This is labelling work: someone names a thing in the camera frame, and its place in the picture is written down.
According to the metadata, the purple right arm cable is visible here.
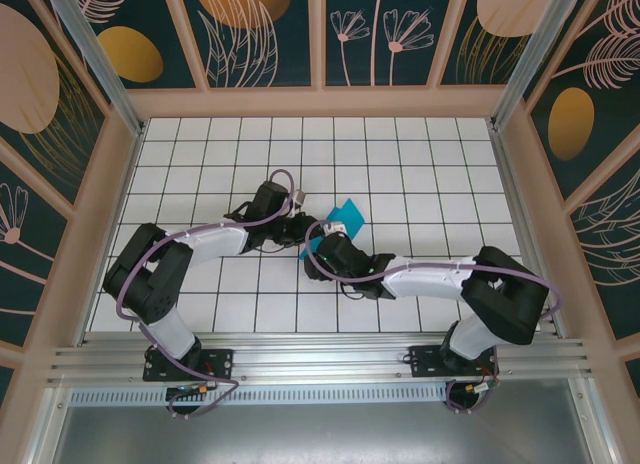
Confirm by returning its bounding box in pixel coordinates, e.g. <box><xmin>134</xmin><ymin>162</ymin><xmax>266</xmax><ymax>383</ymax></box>
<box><xmin>304</xmin><ymin>219</ymin><xmax>566</xmax><ymax>415</ymax></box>

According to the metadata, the slotted grey cable duct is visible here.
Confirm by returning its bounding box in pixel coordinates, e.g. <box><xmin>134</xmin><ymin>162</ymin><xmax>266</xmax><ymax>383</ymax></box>
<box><xmin>69</xmin><ymin>386</ymin><xmax>451</xmax><ymax>406</ymax></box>

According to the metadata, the aluminium mounting rail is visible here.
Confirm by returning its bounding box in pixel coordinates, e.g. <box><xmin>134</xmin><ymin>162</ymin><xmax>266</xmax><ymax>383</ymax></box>
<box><xmin>47</xmin><ymin>332</ymin><xmax>594</xmax><ymax>385</ymax></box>

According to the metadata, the aluminium corner post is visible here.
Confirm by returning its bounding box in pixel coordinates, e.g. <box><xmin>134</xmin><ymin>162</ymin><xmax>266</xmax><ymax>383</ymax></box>
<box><xmin>489</xmin><ymin>0</ymin><xmax>599</xmax><ymax>131</ymax></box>
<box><xmin>40</xmin><ymin>0</ymin><xmax>147</xmax><ymax>138</ymax></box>

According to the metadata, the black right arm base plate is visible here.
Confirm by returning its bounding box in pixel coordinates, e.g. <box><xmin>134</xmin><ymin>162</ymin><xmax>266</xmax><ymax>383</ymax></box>
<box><xmin>408</xmin><ymin>343</ymin><xmax>500</xmax><ymax>381</ymax></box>

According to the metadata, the teal cloth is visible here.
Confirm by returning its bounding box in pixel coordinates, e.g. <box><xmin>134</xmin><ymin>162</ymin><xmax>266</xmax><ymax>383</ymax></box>
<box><xmin>298</xmin><ymin>198</ymin><xmax>367</xmax><ymax>261</ymax></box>

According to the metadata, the aluminium side rail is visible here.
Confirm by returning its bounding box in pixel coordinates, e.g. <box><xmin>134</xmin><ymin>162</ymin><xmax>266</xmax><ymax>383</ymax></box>
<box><xmin>487</xmin><ymin>126</ymin><xmax>566</xmax><ymax>338</ymax></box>

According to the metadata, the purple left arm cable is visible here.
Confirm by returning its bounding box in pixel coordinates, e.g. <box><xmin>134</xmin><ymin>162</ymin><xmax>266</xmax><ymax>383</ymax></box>
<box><xmin>115</xmin><ymin>168</ymin><xmax>296</xmax><ymax>421</ymax></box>

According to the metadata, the grey metal panel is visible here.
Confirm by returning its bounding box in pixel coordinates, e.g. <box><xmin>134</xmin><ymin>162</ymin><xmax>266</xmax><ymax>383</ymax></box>
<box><xmin>49</xmin><ymin>378</ymin><xmax>601</xmax><ymax>464</ymax></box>

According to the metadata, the aluminium frame bar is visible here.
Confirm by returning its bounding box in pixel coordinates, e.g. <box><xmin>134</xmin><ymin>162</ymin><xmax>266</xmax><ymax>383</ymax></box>
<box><xmin>27</xmin><ymin>383</ymin><xmax>76</xmax><ymax>464</ymax></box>
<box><xmin>567</xmin><ymin>376</ymin><xmax>619</xmax><ymax>464</ymax></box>

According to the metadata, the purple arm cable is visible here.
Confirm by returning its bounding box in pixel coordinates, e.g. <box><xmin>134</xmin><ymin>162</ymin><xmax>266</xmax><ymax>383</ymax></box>
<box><xmin>115</xmin><ymin>168</ymin><xmax>296</xmax><ymax>421</ymax></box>
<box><xmin>304</xmin><ymin>219</ymin><xmax>566</xmax><ymax>415</ymax></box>

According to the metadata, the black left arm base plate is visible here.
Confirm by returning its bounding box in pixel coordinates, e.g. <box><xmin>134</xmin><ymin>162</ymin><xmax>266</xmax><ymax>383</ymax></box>
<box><xmin>143</xmin><ymin>347</ymin><xmax>235</xmax><ymax>383</ymax></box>

